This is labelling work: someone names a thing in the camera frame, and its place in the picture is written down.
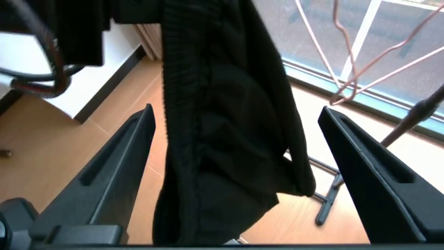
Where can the pink clothes hanger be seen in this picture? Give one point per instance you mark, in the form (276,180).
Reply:
(381,59)
(315,41)

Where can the black garment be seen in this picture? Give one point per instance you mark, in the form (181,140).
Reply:
(225,139)

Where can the beige curtain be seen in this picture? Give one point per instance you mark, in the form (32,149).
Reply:
(151,40)

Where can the window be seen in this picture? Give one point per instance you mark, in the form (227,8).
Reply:
(399,21)

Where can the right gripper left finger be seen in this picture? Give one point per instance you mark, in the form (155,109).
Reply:
(104,198)

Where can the black clothes rack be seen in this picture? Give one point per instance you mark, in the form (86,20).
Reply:
(409,118)

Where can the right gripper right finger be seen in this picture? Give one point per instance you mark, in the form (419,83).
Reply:
(381,198)

